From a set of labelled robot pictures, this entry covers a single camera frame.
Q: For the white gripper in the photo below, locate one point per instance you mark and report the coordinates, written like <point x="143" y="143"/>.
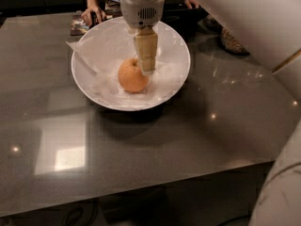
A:
<point x="141" y="12"/>

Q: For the orange fruit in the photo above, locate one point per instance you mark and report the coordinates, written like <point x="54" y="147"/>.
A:
<point x="130" y="76"/>

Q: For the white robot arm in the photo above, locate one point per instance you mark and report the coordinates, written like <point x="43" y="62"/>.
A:
<point x="270" y="31"/>

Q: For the white bowl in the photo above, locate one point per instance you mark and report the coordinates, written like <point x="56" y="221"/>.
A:
<point x="94" y="88"/>

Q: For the person's left hand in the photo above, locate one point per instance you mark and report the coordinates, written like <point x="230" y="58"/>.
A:
<point x="191" y="3"/>

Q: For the person's right hand on mouse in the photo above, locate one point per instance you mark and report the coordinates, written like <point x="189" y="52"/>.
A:
<point x="101" y="16"/>

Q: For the black laptop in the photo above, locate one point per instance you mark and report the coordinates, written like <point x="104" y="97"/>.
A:
<point x="183" y="19"/>

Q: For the white tissue paper sheet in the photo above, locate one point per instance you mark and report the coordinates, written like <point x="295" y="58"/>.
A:
<point x="106" y="47"/>

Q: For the black computer mouse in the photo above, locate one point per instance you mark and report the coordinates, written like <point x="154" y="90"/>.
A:
<point x="94" y="19"/>

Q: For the glass jar of cereal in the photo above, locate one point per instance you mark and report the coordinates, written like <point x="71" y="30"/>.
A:
<point x="231" y="44"/>

